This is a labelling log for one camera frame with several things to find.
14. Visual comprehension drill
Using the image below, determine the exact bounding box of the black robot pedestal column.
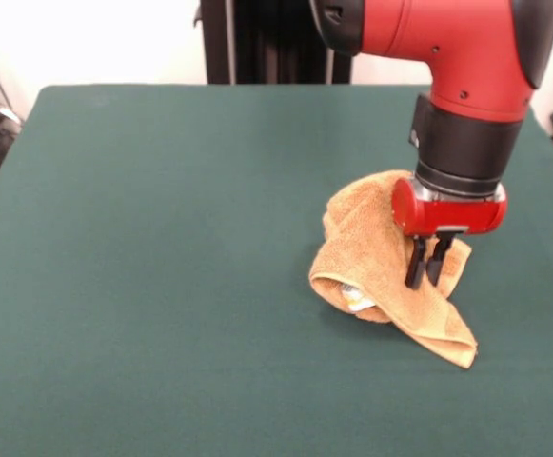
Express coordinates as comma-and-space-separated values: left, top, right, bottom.
198, 0, 353, 86

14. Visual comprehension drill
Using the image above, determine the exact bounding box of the dark green table cloth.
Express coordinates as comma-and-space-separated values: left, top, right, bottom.
0, 84, 553, 457

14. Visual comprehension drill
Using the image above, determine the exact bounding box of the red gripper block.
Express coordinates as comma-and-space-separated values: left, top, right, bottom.
391, 178, 509, 289

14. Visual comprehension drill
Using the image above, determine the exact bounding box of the orange terry towel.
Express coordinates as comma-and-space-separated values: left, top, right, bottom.
307, 169, 479, 369

